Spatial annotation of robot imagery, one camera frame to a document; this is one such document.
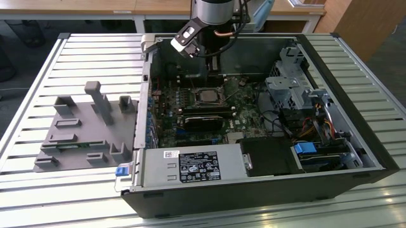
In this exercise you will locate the thin metal locking lever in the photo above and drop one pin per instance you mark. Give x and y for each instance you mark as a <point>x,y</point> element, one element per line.
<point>192,82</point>
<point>232,93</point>

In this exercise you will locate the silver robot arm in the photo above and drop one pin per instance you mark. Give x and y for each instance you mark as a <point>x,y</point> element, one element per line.
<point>211,12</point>

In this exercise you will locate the black RAM slot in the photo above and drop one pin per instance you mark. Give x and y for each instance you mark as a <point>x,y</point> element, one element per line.
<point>205,110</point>
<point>205,115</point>
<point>205,107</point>
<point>199,83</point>
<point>199,78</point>

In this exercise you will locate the CPU socket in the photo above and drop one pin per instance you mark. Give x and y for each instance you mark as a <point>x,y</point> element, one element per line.
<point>199,102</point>

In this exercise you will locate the pale blue teach pendant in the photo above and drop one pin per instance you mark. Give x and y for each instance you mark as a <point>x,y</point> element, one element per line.
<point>264,13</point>

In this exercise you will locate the silver metal drive cage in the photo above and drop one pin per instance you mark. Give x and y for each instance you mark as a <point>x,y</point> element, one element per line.
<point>284,88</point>

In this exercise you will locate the green motherboard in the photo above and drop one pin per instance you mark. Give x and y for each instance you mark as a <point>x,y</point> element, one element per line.
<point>244,116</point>

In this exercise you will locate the black graphics card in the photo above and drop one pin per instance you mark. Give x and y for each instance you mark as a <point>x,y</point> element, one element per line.
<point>203,123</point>

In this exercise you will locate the small silver heatsink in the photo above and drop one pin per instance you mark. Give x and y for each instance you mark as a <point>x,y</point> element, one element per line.
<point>236,138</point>

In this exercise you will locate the wooden cabinet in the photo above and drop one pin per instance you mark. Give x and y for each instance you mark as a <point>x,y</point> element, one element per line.
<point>364,26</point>

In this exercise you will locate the grey parts rack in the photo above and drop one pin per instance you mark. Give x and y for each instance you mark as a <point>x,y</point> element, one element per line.
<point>88,123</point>

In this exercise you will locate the blue disk carrier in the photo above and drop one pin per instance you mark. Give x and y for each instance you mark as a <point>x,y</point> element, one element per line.
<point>304,148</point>

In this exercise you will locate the silver power supply unit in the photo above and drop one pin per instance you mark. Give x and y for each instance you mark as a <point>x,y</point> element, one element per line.
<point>157,166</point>

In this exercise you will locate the black disk drive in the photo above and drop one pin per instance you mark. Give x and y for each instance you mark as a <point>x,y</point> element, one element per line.
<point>323,161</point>

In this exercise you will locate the green RAM stick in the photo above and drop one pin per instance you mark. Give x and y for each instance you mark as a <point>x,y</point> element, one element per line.
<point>78,145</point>

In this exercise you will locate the blue case latch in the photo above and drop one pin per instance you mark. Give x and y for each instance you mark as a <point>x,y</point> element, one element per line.
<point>121,171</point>

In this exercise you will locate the black open PC case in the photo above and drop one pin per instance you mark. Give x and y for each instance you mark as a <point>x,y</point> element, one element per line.
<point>221,202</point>

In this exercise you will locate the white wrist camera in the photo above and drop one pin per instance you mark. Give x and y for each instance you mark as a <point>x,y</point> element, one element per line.
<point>187,44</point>

